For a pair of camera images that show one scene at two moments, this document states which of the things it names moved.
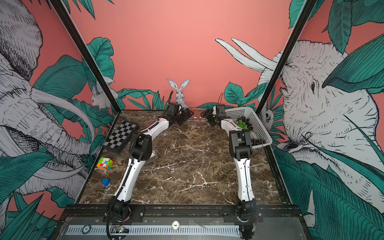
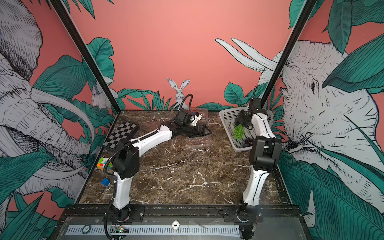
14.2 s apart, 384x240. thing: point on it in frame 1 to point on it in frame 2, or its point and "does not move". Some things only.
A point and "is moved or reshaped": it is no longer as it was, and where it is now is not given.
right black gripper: (209, 116) to (241, 117)
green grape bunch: (241, 124) is moved or reshaped
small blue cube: (105, 182) does not move
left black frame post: (59, 5) does not move
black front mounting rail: (93, 212) does not move
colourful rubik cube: (105, 163) does not move
